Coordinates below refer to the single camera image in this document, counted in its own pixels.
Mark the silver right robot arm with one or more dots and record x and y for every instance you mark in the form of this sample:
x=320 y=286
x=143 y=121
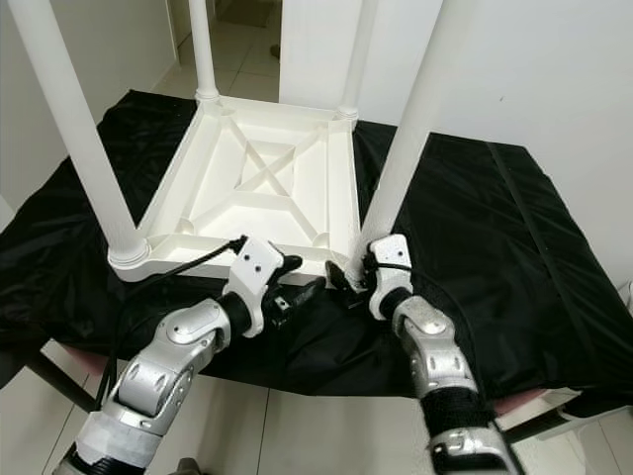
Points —
x=440 y=351

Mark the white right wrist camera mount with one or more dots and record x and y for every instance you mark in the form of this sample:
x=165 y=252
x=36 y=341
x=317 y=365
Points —
x=391 y=252

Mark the grey robot foot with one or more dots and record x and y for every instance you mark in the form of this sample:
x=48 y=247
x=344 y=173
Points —
x=188 y=467

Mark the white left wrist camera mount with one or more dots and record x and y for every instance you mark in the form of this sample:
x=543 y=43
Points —
x=257 y=260

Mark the white plastic table top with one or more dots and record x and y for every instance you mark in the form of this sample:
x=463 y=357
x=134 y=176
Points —
x=257 y=203

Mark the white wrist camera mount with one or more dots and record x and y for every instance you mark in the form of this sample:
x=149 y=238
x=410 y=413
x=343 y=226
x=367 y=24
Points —
x=391 y=252
x=257 y=260

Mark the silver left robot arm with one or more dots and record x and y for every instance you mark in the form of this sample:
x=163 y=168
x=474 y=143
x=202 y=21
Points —
x=168 y=356

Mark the black table cloth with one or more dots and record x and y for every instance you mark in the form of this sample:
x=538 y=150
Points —
x=534 y=247

